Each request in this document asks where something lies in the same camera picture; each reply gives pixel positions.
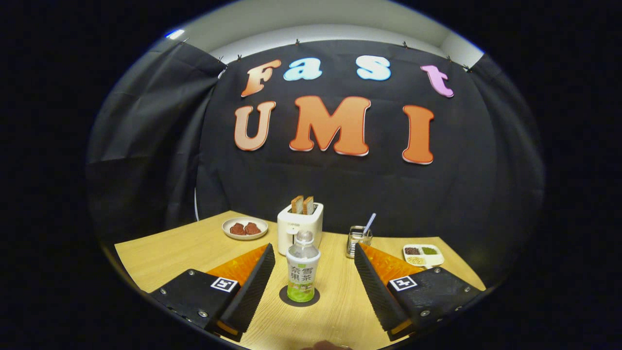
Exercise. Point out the white divided dish with beans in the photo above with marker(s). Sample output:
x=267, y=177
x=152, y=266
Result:
x=423, y=255

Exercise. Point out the black backdrop cloth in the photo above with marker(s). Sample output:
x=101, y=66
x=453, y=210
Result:
x=461, y=194

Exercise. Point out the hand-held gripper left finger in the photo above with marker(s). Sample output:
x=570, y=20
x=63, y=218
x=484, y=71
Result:
x=255, y=287

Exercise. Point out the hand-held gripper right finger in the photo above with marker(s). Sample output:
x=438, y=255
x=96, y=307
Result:
x=376, y=291

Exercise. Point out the clear juice bottle green label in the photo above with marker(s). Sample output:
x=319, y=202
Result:
x=302, y=272

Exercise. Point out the wooden table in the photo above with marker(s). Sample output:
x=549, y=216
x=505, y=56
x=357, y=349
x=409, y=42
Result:
x=335, y=311

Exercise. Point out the dark brown round coaster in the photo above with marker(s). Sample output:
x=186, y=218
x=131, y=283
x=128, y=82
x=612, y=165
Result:
x=284, y=297

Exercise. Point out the metal spoon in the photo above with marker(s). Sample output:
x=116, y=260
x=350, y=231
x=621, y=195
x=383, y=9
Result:
x=369, y=222

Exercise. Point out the small ceiling light panel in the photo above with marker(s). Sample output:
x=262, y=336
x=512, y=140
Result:
x=175, y=34

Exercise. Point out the white plate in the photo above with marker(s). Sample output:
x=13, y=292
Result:
x=243, y=237

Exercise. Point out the cream toaster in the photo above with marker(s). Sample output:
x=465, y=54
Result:
x=301, y=223

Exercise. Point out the red meat piece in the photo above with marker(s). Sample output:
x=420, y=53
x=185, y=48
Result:
x=237, y=229
x=252, y=228

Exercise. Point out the toast bread slice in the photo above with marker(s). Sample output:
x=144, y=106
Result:
x=297, y=205
x=308, y=205

